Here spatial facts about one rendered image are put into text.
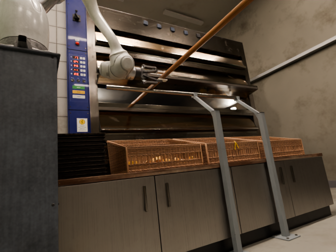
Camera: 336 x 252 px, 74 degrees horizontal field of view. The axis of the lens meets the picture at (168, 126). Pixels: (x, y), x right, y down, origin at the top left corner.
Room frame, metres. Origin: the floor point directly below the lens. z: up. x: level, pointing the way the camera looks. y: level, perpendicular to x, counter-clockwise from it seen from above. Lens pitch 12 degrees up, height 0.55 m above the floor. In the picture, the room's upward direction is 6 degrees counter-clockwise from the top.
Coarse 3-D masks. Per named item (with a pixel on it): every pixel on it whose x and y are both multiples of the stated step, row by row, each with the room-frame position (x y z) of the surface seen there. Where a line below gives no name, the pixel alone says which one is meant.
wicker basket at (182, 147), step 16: (112, 144) 1.56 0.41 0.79; (128, 144) 1.78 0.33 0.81; (144, 144) 1.84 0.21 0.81; (160, 144) 1.92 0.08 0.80; (176, 144) 1.47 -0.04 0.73; (192, 144) 1.53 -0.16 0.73; (112, 160) 1.60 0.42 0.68; (144, 160) 1.36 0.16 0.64; (176, 160) 1.46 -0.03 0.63; (192, 160) 1.53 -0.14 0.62
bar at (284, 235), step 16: (192, 96) 1.74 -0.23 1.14; (208, 96) 1.80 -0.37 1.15; (224, 96) 1.88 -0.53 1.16; (256, 112) 1.80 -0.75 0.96; (224, 144) 1.54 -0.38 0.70; (224, 160) 1.53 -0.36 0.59; (272, 160) 1.77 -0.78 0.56; (224, 176) 1.53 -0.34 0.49; (272, 176) 1.77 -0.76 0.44; (224, 192) 1.55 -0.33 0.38; (240, 240) 1.54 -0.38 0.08; (288, 240) 1.69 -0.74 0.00
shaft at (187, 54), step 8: (248, 0) 0.76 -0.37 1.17; (240, 8) 0.79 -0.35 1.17; (224, 16) 0.86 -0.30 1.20; (232, 16) 0.84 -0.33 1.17; (216, 24) 0.91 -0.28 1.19; (224, 24) 0.89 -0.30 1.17; (208, 32) 0.96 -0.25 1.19; (216, 32) 0.94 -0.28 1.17; (200, 40) 1.01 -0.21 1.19; (192, 48) 1.07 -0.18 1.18; (184, 56) 1.15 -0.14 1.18; (176, 64) 1.23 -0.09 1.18; (168, 72) 1.32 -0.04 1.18; (152, 88) 1.56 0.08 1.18
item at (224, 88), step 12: (108, 84) 1.80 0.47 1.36; (120, 84) 1.84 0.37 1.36; (132, 84) 1.87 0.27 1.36; (144, 84) 1.91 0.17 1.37; (168, 84) 1.99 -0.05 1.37; (180, 84) 2.03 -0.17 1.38; (192, 84) 2.07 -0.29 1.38; (204, 84) 2.12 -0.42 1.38; (216, 84) 2.17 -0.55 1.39; (228, 84) 2.24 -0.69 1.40; (240, 96) 2.58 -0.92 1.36
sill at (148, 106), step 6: (102, 102) 1.73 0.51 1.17; (108, 102) 1.75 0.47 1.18; (150, 108) 1.94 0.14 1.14; (156, 108) 1.97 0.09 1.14; (162, 108) 2.00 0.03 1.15; (168, 108) 2.03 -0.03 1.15; (174, 108) 2.06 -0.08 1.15; (180, 108) 2.10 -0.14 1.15; (186, 108) 2.13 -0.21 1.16; (192, 108) 2.17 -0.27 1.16; (198, 108) 2.20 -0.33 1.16; (204, 108) 2.24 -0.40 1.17; (216, 108) 2.32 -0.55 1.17; (222, 108) 2.37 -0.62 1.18
